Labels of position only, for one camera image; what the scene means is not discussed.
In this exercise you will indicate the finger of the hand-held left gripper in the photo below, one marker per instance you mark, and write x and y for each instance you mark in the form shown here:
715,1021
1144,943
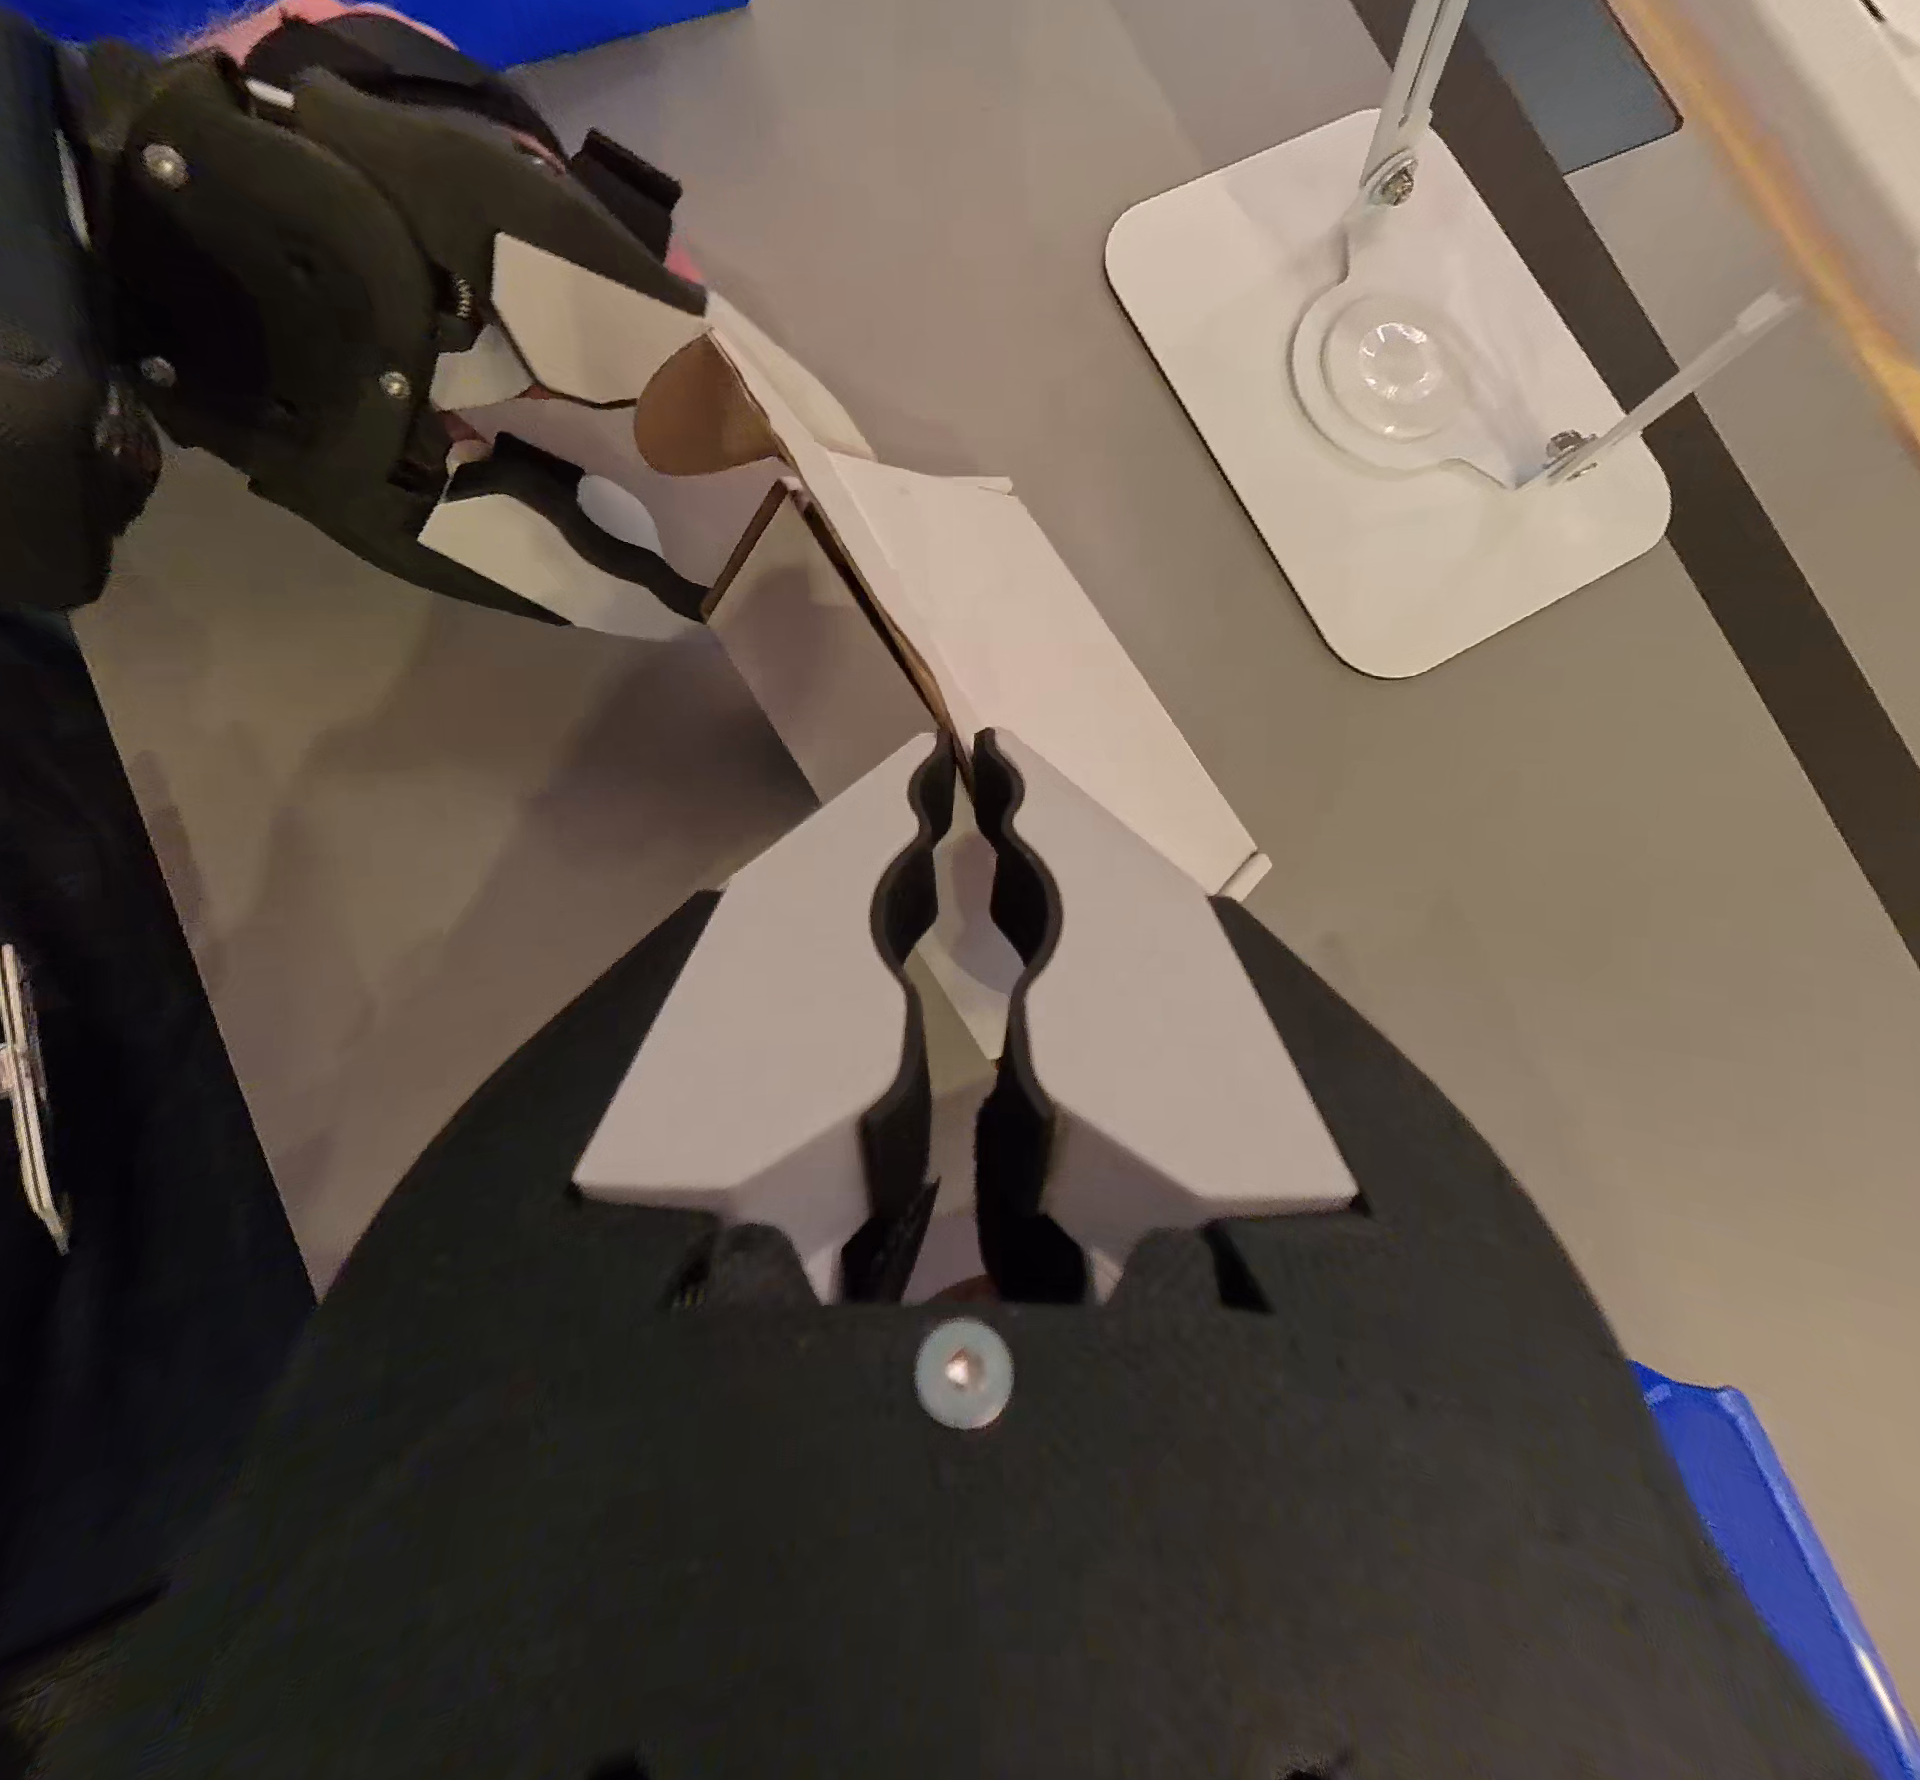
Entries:
589,319
525,571

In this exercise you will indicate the white cardboard box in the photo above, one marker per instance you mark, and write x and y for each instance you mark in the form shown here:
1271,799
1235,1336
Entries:
1015,637

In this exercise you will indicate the clear acrylic stand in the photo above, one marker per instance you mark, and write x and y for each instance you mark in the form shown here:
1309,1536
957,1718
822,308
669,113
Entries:
1399,364

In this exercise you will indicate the person's dark clothing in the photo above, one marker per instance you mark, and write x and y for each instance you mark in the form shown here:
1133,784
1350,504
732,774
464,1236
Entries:
119,1210

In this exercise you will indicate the clear badge holder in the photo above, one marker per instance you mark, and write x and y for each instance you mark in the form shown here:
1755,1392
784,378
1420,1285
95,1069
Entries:
22,1065

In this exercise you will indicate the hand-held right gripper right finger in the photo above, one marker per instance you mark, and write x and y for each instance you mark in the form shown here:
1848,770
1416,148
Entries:
1183,1065

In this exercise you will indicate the wood-edged display board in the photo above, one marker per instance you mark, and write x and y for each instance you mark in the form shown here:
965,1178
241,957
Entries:
1723,6

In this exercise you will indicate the person's left hand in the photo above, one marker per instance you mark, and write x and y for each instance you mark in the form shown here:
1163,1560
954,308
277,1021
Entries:
325,0

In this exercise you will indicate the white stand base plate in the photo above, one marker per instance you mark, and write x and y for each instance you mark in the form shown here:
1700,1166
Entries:
1241,359

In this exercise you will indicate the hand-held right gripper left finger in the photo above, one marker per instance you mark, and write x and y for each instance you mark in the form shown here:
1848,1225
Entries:
745,1041

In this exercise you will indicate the person's left forearm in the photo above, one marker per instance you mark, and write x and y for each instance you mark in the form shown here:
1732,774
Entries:
48,308

